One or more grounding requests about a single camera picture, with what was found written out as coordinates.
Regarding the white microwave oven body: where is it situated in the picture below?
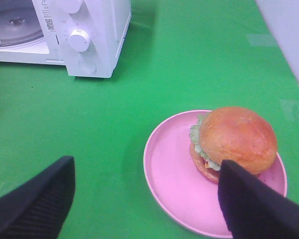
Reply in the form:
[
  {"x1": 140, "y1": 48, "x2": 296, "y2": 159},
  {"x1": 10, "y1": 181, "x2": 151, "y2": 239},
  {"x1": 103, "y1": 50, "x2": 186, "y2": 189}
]
[{"x1": 0, "y1": 0, "x2": 132, "y2": 78}]

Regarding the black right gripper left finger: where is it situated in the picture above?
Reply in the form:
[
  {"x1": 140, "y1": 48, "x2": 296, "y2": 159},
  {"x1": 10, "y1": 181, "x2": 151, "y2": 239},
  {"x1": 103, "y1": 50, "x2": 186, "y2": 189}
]
[{"x1": 0, "y1": 156, "x2": 76, "y2": 239}]

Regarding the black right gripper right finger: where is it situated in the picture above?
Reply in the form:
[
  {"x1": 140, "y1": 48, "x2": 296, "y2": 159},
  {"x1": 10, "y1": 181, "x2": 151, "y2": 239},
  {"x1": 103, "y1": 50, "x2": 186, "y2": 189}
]
[{"x1": 218, "y1": 160, "x2": 299, "y2": 239}]

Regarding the glass microwave turntable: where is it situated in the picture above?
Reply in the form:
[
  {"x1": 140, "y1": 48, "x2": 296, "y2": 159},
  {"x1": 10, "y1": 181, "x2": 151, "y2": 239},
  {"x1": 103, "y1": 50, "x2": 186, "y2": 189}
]
[{"x1": 0, "y1": 7, "x2": 43, "y2": 47}]

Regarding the green table cloth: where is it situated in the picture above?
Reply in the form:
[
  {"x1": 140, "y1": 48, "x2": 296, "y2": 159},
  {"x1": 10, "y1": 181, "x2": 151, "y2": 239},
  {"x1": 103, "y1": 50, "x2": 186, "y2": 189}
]
[{"x1": 0, "y1": 0, "x2": 299, "y2": 239}]

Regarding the burger with lettuce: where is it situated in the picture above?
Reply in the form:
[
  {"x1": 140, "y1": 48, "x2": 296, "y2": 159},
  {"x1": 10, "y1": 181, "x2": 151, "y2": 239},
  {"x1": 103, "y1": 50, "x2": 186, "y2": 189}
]
[{"x1": 189, "y1": 106, "x2": 278, "y2": 184}]

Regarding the white microwave knob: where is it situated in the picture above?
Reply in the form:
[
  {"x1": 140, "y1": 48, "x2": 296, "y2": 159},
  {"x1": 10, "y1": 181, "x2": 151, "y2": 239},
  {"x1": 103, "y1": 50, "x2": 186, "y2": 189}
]
[
  {"x1": 68, "y1": 29, "x2": 91, "y2": 52},
  {"x1": 58, "y1": 0, "x2": 83, "y2": 14}
]

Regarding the pink round plate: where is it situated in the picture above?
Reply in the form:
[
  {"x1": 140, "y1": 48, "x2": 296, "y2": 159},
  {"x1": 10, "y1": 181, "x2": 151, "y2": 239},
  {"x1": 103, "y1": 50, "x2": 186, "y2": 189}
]
[{"x1": 143, "y1": 109, "x2": 288, "y2": 239}]

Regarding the round white door-release button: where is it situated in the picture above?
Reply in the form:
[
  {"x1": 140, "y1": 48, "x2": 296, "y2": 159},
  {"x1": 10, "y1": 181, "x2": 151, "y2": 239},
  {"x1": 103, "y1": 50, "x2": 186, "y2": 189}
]
[{"x1": 79, "y1": 59, "x2": 97, "y2": 74}]

